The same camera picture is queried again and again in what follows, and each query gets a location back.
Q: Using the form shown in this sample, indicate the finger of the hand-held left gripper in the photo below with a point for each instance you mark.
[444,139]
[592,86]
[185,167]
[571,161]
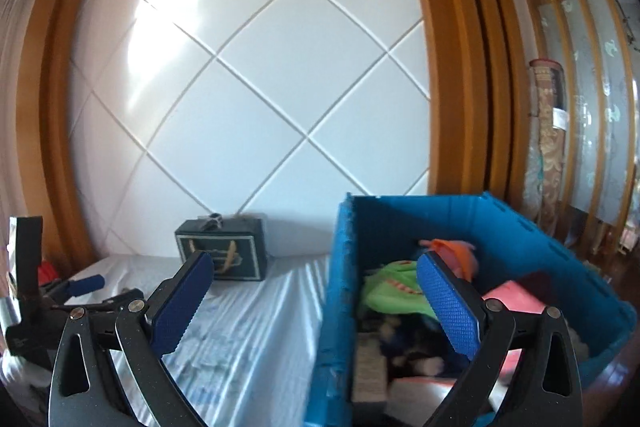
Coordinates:
[85,284]
[117,297]

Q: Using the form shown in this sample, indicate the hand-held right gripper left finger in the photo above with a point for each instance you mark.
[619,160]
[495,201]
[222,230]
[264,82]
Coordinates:
[182,307]

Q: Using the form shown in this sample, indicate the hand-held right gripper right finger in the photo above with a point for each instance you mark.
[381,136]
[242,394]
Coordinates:
[447,302]

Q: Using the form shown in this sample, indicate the pink printed box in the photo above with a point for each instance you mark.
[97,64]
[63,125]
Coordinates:
[510,297]

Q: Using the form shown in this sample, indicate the blue plastic storage bin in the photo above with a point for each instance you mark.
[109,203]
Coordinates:
[500,227]

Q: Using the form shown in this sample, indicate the white covered desktop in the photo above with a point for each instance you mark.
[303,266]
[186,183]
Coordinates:
[260,332]

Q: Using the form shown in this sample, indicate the red cloth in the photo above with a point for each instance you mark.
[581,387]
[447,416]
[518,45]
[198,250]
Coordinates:
[50,274]

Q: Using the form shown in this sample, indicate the pink plush with orange hood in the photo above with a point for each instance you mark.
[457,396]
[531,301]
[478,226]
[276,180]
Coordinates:
[460,257]

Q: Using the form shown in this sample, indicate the green plush toy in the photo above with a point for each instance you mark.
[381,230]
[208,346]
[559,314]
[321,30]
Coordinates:
[395,292]

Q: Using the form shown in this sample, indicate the dark green gift box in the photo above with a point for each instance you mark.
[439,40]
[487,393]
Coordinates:
[240,252]

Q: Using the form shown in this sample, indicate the red box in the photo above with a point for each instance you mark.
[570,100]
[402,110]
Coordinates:
[537,282]

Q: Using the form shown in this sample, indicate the white printed carton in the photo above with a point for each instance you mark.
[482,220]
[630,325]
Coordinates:
[370,367]

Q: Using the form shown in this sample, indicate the rolled patterned carpet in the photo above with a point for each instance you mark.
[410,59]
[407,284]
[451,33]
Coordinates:
[547,147]

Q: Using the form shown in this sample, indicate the frosted glass wooden partition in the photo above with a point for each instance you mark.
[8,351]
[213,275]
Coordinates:
[595,107]

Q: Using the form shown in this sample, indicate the wooden wall frame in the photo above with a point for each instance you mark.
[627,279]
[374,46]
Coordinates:
[450,57]

